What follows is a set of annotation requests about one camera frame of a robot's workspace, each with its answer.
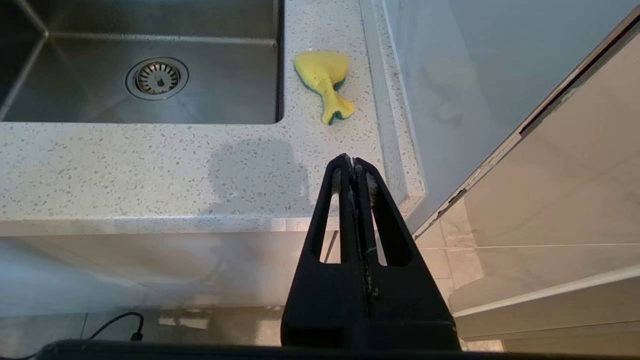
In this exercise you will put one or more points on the round metal drain strainer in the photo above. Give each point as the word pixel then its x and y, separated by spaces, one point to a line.
pixel 157 78

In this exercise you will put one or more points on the stainless steel sink basin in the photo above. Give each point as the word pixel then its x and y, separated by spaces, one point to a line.
pixel 150 25

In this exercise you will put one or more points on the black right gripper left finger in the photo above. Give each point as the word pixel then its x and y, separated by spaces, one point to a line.
pixel 325 305

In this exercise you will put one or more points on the yellow fish-shaped sponge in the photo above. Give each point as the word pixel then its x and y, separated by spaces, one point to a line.
pixel 320 72

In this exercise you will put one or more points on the beige glossy cabinet panel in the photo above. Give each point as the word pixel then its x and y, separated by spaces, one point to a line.
pixel 575 175

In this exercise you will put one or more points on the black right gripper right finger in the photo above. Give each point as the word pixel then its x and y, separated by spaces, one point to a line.
pixel 410 305

